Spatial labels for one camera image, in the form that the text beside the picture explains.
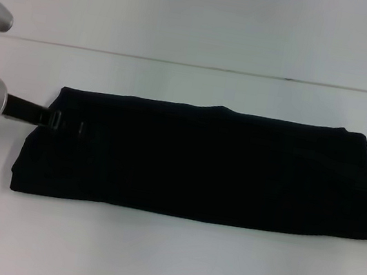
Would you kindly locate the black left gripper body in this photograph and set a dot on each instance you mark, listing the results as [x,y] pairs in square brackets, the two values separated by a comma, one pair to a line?
[27,111]

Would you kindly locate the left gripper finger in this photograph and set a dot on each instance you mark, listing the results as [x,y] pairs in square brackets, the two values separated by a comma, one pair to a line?
[67,124]

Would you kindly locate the black shirt with FREE print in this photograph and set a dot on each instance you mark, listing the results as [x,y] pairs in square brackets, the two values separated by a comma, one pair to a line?
[200,164]

